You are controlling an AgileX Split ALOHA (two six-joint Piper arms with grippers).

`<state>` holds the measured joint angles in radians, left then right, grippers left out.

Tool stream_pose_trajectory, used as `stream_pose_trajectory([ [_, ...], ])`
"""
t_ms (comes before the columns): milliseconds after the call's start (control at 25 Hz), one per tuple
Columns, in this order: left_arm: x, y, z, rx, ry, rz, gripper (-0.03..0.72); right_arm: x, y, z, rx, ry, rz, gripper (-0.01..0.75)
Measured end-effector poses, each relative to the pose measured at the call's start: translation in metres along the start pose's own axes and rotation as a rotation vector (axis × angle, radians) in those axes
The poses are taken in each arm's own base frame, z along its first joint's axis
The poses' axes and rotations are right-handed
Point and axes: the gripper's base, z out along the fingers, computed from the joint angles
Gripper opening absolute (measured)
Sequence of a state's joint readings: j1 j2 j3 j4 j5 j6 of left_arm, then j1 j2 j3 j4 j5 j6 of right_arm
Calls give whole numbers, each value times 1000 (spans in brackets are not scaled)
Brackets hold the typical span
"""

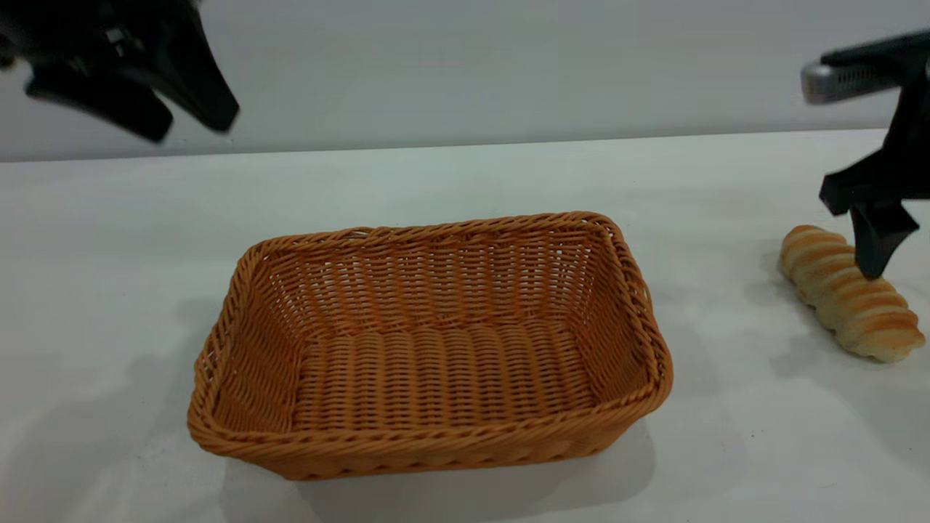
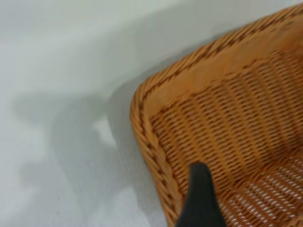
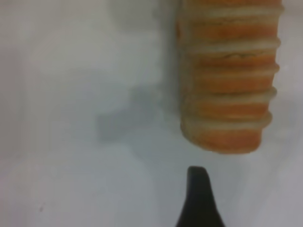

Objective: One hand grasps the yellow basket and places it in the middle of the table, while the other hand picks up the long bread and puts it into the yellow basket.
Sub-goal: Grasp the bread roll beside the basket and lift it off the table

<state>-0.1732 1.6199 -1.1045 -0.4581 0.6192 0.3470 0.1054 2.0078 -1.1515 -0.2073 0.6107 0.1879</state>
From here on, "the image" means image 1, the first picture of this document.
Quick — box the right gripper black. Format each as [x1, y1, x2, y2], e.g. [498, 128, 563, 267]
[820, 71, 930, 281]

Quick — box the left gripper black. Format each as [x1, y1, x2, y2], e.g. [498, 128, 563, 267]
[0, 0, 241, 143]

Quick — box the ridged golden bread roll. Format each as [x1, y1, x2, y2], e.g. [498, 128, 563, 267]
[779, 225, 926, 364]

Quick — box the orange woven wicker basket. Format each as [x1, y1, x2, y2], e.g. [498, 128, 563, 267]
[187, 211, 674, 482]

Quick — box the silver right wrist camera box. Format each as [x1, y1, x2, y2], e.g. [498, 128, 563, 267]
[801, 32, 930, 105]

